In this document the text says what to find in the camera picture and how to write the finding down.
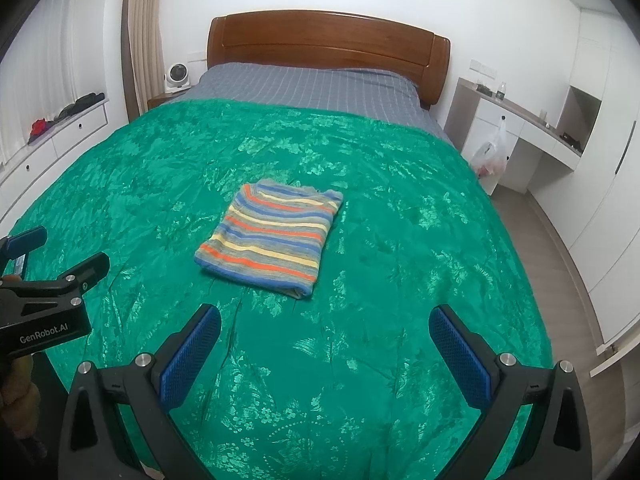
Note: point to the dark clothes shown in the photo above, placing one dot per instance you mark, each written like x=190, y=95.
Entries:
x=80, y=102

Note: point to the wooden nightstand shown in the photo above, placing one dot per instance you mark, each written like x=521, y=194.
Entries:
x=160, y=99

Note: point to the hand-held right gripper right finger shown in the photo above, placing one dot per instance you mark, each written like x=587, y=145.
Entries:
x=457, y=350

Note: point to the small black desk item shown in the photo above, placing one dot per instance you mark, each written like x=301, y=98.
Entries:
x=571, y=140

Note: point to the beige curtain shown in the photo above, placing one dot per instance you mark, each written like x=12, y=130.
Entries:
x=145, y=35

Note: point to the small dark bottle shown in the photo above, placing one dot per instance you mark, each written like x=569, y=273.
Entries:
x=501, y=92

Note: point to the clear plastic bag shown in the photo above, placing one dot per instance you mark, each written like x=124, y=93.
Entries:
x=487, y=157

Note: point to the striped knit sweater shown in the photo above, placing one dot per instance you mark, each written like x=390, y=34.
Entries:
x=270, y=240

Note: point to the wooden headboard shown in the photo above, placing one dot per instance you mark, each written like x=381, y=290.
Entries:
x=325, y=40

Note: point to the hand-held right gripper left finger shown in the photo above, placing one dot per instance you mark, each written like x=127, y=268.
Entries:
x=192, y=350

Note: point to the white wardrobe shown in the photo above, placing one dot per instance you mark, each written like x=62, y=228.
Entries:
x=610, y=185

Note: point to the small white fan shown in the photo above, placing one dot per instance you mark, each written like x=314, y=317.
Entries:
x=176, y=72

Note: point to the white wall switch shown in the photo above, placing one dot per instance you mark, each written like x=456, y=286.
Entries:
x=482, y=67
x=196, y=56

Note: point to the white desk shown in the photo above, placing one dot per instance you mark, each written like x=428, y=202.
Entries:
x=500, y=125

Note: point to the green floral blanket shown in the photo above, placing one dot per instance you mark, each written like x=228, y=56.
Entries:
x=375, y=260

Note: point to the white drawer cabinet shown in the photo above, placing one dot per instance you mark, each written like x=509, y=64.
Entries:
x=65, y=140

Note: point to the grey checked bedsheet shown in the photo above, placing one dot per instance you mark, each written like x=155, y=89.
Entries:
x=310, y=87

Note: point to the red cloth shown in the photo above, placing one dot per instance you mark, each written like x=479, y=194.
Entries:
x=40, y=126

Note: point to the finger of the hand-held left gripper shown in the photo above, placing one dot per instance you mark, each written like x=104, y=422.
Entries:
x=27, y=240
x=85, y=267

